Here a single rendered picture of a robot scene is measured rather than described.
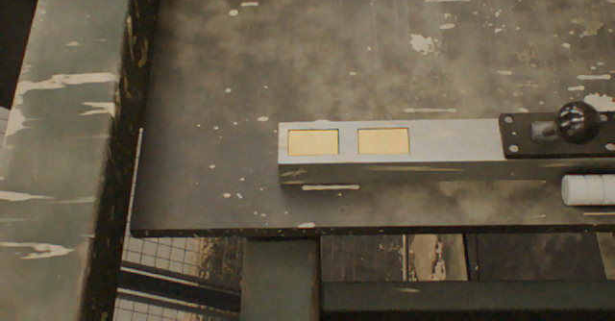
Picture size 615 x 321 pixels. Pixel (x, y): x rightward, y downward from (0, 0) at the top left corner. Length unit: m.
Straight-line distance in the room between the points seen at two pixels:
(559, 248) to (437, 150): 2.12
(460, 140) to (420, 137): 0.04
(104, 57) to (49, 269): 0.23
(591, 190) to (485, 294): 0.14
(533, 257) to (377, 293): 2.18
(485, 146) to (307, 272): 0.22
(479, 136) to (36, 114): 0.43
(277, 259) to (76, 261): 0.22
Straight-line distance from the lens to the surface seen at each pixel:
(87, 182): 0.74
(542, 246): 2.96
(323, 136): 0.80
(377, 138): 0.80
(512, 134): 0.81
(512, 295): 0.84
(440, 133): 0.81
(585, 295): 0.86
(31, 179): 0.75
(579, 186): 0.82
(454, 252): 2.03
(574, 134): 0.70
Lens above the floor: 2.02
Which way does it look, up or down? 25 degrees down
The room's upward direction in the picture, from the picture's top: 72 degrees counter-clockwise
